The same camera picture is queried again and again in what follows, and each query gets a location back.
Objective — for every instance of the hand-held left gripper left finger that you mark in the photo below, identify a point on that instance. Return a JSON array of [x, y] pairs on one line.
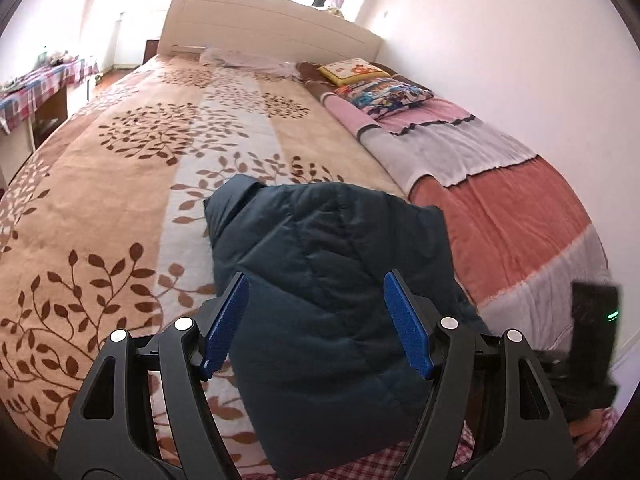
[[225, 320]]

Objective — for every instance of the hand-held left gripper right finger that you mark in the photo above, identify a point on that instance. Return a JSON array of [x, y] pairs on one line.
[[407, 325]]

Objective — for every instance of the dark teal quilted jacket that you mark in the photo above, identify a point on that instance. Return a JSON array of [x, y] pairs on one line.
[[325, 270]]

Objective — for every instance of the pink grey red striped quilt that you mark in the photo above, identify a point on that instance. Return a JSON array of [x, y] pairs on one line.
[[500, 200]]

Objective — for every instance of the beige leaf-patterned blanket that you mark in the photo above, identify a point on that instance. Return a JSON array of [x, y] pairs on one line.
[[125, 185]]

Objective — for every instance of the cartoon printed pillow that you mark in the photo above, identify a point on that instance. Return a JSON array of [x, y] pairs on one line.
[[385, 97]]

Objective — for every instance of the brown pillow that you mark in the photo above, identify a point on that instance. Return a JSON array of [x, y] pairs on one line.
[[312, 77]]

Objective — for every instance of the yellow printed pillow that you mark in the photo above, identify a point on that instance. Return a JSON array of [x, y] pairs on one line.
[[350, 71]]

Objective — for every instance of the clear plastic sheet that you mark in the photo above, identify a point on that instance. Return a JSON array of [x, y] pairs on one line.
[[240, 60]]

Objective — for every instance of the white desk with drawers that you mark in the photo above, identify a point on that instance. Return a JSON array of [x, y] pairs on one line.
[[15, 155]]

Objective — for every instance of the dark wooden nightstand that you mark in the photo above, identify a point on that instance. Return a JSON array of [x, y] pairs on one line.
[[151, 52]]

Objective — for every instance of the checkered tablecloth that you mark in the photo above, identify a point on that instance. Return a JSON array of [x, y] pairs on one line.
[[35, 90]]

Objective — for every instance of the cream wooden headboard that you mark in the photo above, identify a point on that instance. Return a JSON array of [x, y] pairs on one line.
[[260, 20]]

